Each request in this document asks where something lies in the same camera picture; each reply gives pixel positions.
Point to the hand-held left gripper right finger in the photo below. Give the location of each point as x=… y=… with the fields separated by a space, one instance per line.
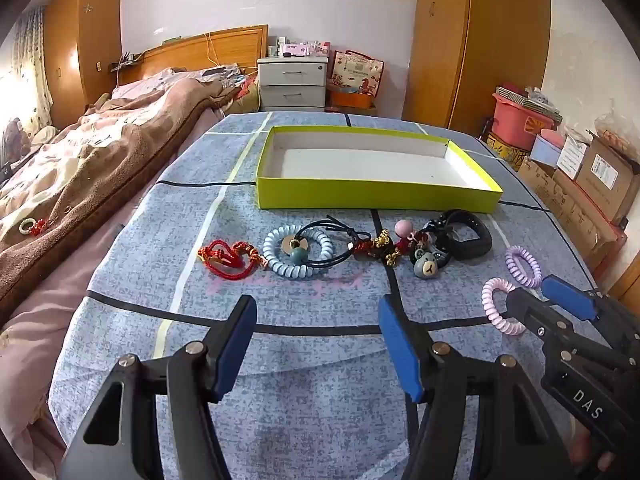
x=400 y=350

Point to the red patterned gift bag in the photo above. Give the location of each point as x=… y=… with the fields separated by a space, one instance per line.
x=356 y=72

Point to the white drawer nightstand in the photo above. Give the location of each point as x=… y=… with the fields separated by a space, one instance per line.
x=292 y=82

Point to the long brown red-edged carton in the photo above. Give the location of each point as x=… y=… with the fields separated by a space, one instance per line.
x=575 y=210

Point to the wooden bed headboard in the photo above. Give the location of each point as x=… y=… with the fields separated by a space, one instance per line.
x=200 y=52

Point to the white labelled cardboard box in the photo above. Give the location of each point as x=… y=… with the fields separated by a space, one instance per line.
x=571 y=157

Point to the pink plastic storage bin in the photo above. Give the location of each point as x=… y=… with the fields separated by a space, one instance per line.
x=520 y=120

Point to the yellow black patterned box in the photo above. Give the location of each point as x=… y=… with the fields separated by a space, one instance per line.
x=505 y=147

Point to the person's right hand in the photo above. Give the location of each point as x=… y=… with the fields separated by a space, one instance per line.
x=589 y=460

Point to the pink boxes on nightstand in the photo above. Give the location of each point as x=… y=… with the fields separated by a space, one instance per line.
x=300 y=49

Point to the black smart watch band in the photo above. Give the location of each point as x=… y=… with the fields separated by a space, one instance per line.
x=472 y=247

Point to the orange box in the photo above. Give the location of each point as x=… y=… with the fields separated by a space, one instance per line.
x=350 y=98

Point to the wooden wardrobe with star marks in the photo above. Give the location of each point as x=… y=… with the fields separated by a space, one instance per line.
x=85 y=45

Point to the floral curtain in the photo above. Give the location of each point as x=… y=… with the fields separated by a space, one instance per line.
x=30 y=70

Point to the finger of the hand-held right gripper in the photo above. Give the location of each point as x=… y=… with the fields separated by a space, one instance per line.
x=532 y=315
x=570 y=297

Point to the yellow-green cardboard box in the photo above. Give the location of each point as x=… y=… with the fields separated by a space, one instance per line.
x=370 y=162

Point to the light blue pink lidded box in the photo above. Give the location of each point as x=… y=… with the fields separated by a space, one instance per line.
x=546 y=150

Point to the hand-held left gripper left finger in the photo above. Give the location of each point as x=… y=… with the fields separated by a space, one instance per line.
x=235 y=347

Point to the brown patterned blanket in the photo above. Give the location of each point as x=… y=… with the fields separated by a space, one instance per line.
x=90 y=160

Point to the large wooden wardrobe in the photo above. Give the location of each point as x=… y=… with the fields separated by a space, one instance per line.
x=470 y=45

